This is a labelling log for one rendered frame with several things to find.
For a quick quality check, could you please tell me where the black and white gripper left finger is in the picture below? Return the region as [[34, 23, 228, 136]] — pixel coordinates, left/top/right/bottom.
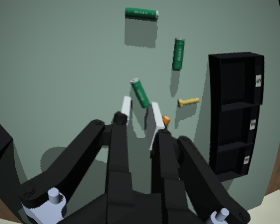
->
[[18, 96, 137, 224]]

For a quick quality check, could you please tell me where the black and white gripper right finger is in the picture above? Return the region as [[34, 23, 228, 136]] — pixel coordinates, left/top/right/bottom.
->
[[146, 102, 251, 224]]

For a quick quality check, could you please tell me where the brass bolt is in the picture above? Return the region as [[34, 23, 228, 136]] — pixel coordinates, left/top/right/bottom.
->
[[178, 98, 199, 108]]

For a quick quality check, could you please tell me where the green aa battery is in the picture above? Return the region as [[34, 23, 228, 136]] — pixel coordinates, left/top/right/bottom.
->
[[130, 78, 150, 108], [173, 37, 185, 69], [125, 7, 159, 20]]

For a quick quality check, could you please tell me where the black rack of labelled bins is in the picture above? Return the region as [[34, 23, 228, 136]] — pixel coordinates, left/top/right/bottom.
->
[[209, 52, 264, 182]]

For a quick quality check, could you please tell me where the orange cylinder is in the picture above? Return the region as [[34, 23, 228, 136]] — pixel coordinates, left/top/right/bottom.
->
[[162, 116, 170, 127]]

